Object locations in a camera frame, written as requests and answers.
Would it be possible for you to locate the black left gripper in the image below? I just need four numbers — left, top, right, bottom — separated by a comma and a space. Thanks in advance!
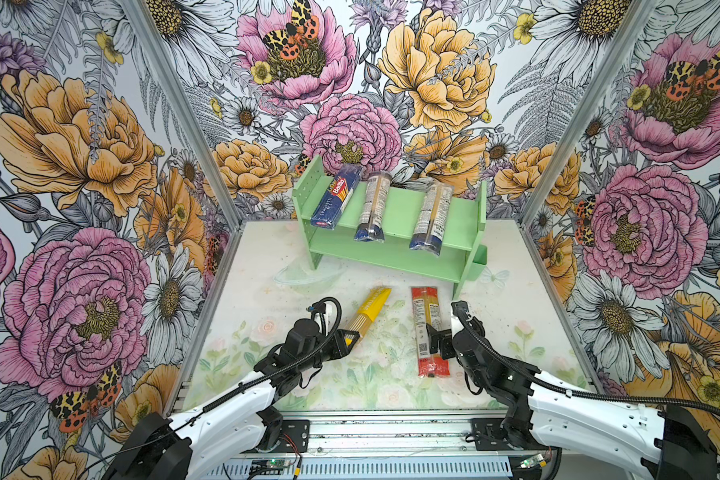
299, 328, 359, 370

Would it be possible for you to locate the blue Barilla spaghetti box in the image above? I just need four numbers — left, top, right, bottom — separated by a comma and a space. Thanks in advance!
310, 164, 363, 230

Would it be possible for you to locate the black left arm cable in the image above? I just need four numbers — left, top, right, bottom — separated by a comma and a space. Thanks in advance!
77, 296, 343, 480

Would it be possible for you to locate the aluminium right corner post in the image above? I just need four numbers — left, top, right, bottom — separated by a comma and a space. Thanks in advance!
518, 0, 657, 228

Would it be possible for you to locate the clear labelled spaghetti bag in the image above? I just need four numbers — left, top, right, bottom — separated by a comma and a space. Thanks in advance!
409, 182, 453, 256

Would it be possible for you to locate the black corrugated right cable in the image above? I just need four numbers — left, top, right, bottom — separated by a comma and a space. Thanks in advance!
451, 299, 720, 473

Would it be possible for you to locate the aluminium corner post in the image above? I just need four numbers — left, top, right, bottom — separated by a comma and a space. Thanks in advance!
123, 1, 244, 233
518, 0, 657, 228

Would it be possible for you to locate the red spaghetti bag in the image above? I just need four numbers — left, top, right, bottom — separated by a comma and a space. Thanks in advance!
411, 286, 450, 378

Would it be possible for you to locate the green circuit board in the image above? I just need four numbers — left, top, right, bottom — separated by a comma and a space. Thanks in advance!
248, 459, 289, 479

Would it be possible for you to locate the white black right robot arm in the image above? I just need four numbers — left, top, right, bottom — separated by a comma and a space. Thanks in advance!
423, 301, 718, 479

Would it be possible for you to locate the aluminium left corner post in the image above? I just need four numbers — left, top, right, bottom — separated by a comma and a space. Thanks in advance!
123, 1, 244, 233

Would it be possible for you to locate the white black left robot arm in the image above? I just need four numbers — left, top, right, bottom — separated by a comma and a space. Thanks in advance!
103, 318, 361, 479

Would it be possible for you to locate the yellow spaghetti bag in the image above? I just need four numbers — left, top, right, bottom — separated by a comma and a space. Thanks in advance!
344, 286, 391, 348

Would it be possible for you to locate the green two-tier shelf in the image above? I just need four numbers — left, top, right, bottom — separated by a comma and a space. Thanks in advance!
292, 158, 487, 298

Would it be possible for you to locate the aluminium front rail base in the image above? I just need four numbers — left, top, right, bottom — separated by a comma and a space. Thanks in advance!
173, 409, 631, 480

